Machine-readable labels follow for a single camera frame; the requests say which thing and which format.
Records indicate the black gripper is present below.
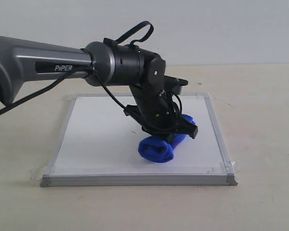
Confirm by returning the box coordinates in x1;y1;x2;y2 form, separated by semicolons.
123;84;198;142

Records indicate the blue cloth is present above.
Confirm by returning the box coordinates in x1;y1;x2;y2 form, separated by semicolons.
137;114;196;164

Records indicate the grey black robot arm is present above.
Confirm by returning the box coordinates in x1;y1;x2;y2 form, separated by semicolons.
0;36;198;141

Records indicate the clear tape back right corner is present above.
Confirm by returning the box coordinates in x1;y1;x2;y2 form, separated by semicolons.
182;92;210;100

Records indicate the clear tape corner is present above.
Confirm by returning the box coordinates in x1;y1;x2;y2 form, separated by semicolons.
207;161;237;175
62;94;78;101
30;166;54;181
182;92;210;100

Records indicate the clear tape front right corner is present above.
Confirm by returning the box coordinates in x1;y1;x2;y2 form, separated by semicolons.
207;161;237;175

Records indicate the clear tape back left corner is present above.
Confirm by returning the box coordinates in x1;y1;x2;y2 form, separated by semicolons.
62;94;78;101

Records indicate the clear tape front left corner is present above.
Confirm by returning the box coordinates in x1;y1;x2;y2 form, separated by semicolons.
30;166;54;181

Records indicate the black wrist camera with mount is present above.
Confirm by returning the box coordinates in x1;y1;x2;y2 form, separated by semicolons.
164;76;188;95

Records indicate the white board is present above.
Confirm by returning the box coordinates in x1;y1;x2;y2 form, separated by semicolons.
39;94;237;187

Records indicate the black flat strap loop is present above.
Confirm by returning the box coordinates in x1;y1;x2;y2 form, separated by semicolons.
115;21;154;45

